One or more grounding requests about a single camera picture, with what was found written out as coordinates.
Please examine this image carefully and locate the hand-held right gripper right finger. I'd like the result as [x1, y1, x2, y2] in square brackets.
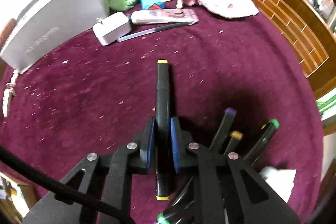
[171, 116, 301, 224]

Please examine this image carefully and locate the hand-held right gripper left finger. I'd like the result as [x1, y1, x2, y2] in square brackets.
[24, 116, 156, 224]

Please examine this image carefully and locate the black marker yellow cap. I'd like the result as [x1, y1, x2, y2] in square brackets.
[155, 59, 171, 201]

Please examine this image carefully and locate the black marker purple cap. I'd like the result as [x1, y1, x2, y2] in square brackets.
[210, 108, 237, 151]

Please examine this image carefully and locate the black marker orange cap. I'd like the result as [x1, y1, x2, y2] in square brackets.
[223, 131, 243, 155]

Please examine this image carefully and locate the black marker bright green cap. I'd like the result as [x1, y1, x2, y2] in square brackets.
[157, 177, 195, 224]

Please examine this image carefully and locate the white paper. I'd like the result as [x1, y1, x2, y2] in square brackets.
[259, 166, 297, 203]

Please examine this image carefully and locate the clear black pen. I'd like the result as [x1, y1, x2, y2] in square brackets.
[117, 22, 192, 43]

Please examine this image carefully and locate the white charger box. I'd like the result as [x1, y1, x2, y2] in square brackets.
[92, 12, 132, 46]

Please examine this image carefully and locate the clear plastic packet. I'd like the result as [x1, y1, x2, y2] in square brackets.
[131, 8, 199, 25]

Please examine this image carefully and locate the blue small object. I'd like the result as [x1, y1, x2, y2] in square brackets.
[139, 0, 166, 10]

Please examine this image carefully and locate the grey flat box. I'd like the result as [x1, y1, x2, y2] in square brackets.
[0, 0, 111, 73]

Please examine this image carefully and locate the wooden brick-pattern counter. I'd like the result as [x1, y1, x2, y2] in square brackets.
[213, 0, 336, 98]

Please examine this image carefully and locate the black braided cable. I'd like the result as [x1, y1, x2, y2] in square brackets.
[0, 147, 134, 224]

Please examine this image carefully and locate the white keychain tag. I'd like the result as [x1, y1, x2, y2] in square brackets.
[3, 69, 20, 117]

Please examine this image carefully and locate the bamboo wall poster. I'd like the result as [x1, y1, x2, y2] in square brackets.
[316, 95, 336, 119]

